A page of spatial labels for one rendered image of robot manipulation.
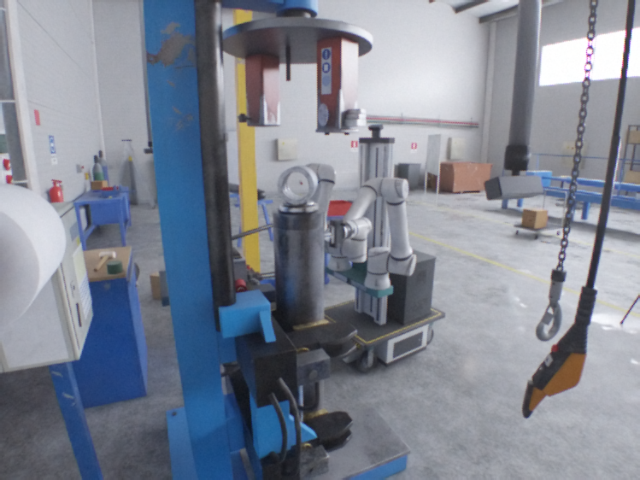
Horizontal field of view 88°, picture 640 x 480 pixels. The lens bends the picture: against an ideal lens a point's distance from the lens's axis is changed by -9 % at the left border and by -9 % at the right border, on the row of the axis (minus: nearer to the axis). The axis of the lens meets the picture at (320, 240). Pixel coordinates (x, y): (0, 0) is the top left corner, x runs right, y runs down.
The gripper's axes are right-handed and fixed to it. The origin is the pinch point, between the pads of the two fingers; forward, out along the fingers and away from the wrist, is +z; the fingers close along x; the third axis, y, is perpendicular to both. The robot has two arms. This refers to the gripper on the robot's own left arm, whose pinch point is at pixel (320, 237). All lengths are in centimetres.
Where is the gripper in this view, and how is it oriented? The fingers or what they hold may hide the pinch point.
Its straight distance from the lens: 164.4
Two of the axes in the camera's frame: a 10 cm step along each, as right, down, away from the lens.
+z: -6.9, 1.9, -7.0
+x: 0.0, 9.7, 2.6
